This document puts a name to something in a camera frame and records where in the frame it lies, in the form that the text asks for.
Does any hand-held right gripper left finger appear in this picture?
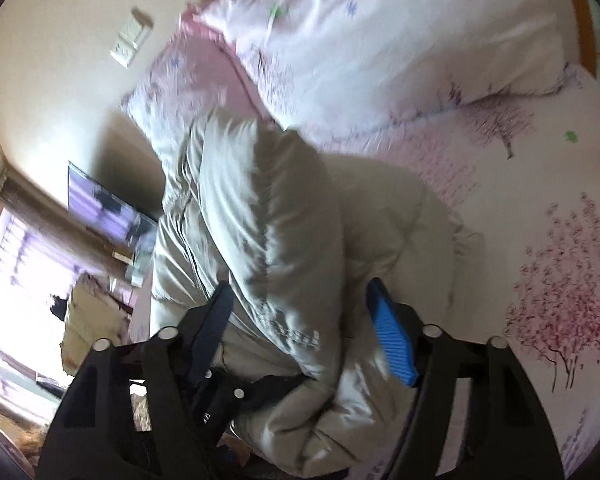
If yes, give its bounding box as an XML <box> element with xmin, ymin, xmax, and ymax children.
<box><xmin>35</xmin><ymin>280</ymin><xmax>236</xmax><ymax>480</ymax></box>

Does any wall-mounted television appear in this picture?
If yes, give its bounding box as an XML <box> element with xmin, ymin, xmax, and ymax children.
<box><xmin>67</xmin><ymin>160</ymin><xmax>158</xmax><ymax>256</ymax></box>

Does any white wall socket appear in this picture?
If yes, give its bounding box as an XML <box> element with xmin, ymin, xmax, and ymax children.
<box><xmin>109</xmin><ymin>7</ymin><xmax>154</xmax><ymax>68</ymax></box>

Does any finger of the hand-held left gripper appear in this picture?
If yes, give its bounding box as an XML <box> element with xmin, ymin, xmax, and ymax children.
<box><xmin>200</xmin><ymin>370</ymin><xmax>307</xmax><ymax>441</ymax></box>

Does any wooden bed headboard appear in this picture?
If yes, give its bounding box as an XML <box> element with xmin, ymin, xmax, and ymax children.
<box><xmin>562</xmin><ymin>0</ymin><xmax>600</xmax><ymax>76</ymax></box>

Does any brown window curtain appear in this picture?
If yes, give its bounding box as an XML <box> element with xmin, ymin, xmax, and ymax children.
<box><xmin>0</xmin><ymin>170</ymin><xmax>131</xmax><ymax>296</ymax></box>

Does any pink floral pillow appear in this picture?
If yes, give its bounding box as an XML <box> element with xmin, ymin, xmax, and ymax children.
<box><xmin>120</xmin><ymin>27</ymin><xmax>281</xmax><ymax>161</ymax></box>
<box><xmin>200</xmin><ymin>0</ymin><xmax>568</xmax><ymax>131</ymax></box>

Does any cream floral cloth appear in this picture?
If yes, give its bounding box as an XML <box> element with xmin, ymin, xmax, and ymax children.
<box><xmin>60</xmin><ymin>272</ymin><xmax>133</xmax><ymax>376</ymax></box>

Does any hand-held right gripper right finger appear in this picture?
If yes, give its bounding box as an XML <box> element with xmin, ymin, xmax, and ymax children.
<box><xmin>367</xmin><ymin>277</ymin><xmax>566</xmax><ymax>480</ymax></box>

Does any pink floral bedsheet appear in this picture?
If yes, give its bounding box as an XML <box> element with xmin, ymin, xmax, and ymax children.
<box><xmin>130</xmin><ymin>60</ymin><xmax>600</xmax><ymax>480</ymax></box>

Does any beige puffer jacket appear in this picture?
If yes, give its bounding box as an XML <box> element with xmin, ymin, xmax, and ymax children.
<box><xmin>150</xmin><ymin>107</ymin><xmax>476</xmax><ymax>476</ymax></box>

